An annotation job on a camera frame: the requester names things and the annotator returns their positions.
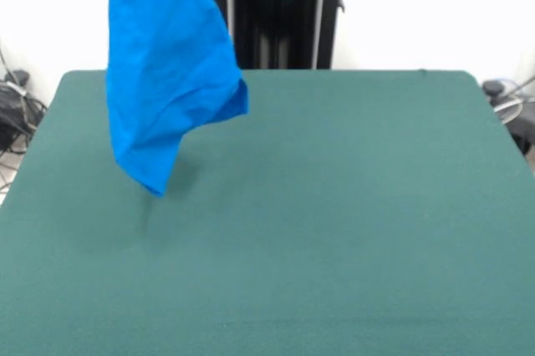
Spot blue laundry item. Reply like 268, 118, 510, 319
104, 0, 250, 199

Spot dark green table cloth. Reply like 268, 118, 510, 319
0, 69, 535, 356

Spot black equipment case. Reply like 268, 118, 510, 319
507, 99, 535, 156

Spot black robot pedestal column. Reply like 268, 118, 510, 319
199, 0, 363, 71

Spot black floor cable tangle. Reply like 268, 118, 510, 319
0, 44, 50, 196

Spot grey and blue cables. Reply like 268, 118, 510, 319
487, 75, 535, 102

